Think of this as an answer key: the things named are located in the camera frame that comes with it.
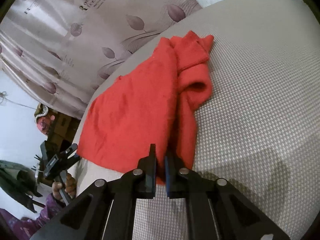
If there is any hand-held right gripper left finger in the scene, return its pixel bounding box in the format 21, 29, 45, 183
30, 144, 157, 240

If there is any dark hanging jacket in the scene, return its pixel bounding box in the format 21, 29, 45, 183
0, 160, 46, 213

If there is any colourful crocheted item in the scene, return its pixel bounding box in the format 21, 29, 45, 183
34, 103, 50, 118

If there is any person's left forearm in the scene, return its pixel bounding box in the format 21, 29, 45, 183
15, 194, 67, 240

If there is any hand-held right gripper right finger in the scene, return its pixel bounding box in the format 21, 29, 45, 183
164, 151, 292, 240

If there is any cardboard box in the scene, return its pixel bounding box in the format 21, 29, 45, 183
47, 112, 82, 153

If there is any beige waffle table cloth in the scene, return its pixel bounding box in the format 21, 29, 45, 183
72, 0, 320, 240

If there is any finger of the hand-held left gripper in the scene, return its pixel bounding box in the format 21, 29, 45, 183
63, 143, 78, 156
67, 155, 81, 167

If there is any thin wire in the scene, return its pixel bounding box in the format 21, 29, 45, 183
0, 91, 37, 110

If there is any leaf print curtain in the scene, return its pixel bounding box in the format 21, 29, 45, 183
0, 0, 203, 119

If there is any red knit sweater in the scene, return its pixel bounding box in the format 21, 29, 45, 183
76, 30, 215, 186

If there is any person's left hand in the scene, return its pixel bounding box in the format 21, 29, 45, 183
51, 172, 77, 202

